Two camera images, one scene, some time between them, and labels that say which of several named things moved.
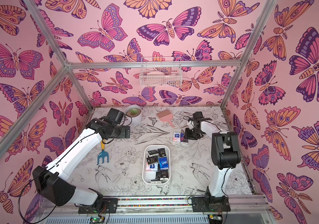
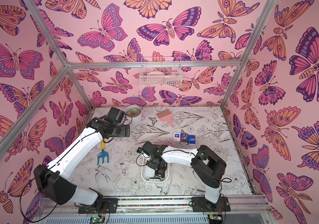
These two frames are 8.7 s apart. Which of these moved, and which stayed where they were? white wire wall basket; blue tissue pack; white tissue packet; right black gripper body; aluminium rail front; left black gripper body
Moved: blue tissue pack; right black gripper body
Stayed: aluminium rail front; white wire wall basket; left black gripper body; white tissue packet
